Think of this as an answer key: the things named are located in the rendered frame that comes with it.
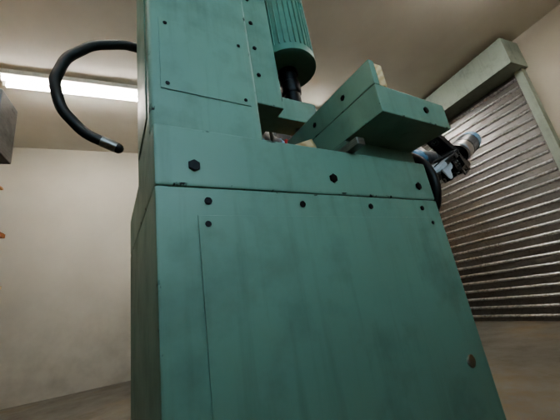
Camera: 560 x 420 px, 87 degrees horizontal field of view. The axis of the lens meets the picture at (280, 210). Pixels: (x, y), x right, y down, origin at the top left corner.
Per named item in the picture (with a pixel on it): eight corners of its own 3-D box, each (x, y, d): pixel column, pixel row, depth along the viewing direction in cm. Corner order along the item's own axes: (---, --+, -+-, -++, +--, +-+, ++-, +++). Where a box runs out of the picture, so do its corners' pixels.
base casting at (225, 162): (437, 199, 65) (425, 162, 67) (154, 182, 36) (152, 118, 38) (317, 246, 101) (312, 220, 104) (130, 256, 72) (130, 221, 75)
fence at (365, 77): (380, 84, 54) (372, 60, 56) (373, 82, 53) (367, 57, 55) (250, 200, 103) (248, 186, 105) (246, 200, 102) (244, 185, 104)
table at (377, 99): (477, 135, 67) (467, 112, 69) (384, 109, 51) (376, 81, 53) (319, 217, 116) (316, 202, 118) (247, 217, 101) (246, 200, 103)
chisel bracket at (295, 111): (321, 130, 82) (315, 104, 85) (277, 122, 75) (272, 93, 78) (306, 143, 88) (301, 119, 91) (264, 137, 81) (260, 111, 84)
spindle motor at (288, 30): (328, 59, 86) (309, -18, 95) (275, 41, 77) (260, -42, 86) (296, 97, 100) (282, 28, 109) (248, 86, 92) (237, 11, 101)
